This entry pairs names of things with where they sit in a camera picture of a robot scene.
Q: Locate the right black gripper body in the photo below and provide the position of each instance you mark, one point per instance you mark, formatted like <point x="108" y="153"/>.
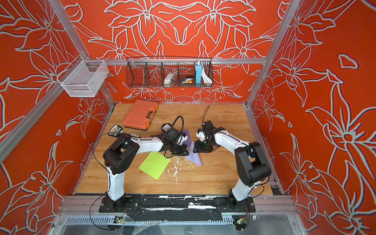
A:
<point x="204" y="147"/>

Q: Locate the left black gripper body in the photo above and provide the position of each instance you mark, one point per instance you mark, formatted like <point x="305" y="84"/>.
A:
<point x="177" y="150"/>

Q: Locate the light lavender square paper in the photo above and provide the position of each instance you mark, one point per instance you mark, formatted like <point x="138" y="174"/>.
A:
<point x="193" y="157"/>

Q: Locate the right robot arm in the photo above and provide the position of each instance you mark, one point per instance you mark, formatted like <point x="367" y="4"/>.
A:
<point x="251" y="166"/>

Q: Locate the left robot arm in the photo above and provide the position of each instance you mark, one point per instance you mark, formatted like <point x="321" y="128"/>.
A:
<point x="119" y="157"/>

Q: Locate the dark purple square paper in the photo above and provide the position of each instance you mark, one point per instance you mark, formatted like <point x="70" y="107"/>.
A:
<point x="188" y="140"/>

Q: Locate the lime green square paper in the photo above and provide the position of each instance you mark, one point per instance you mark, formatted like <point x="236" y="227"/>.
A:
<point x="154" y="165"/>

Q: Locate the black round disc with label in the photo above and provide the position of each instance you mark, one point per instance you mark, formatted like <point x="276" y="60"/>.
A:
<point x="166" y="127"/>

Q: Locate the orange plastic tool case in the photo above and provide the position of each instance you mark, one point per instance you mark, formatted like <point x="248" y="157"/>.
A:
<point x="140" y="115"/>

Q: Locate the silver packet in basket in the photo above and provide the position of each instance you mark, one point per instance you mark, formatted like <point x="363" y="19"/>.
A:
<point x="170" y="79"/>

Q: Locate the black item in basket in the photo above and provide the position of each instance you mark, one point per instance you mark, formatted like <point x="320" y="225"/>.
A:
<point x="187" y="80"/>

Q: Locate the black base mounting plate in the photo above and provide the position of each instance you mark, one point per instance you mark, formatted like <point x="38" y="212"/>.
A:
<point x="138" y="202"/>

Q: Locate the light blue box in basket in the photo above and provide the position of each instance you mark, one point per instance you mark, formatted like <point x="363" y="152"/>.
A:
<point x="198" y="75"/>

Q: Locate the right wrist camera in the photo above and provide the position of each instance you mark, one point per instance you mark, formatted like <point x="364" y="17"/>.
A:
<point x="205" y="134"/>

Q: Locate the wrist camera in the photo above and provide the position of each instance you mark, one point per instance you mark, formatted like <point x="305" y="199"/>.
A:
<point x="181" y="139"/>
<point x="205" y="134"/>

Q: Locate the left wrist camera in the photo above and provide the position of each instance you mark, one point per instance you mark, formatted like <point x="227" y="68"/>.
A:
<point x="181" y="139"/>

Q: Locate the white slotted cable duct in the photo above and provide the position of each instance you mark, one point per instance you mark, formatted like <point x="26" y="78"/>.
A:
<point x="127" y="221"/>

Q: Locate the black wire wall basket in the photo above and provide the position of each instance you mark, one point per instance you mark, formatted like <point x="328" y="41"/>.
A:
<point x="143" y="72"/>

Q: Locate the clear plastic wall bin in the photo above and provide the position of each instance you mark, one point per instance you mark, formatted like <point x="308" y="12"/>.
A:
<point x="84" y="79"/>

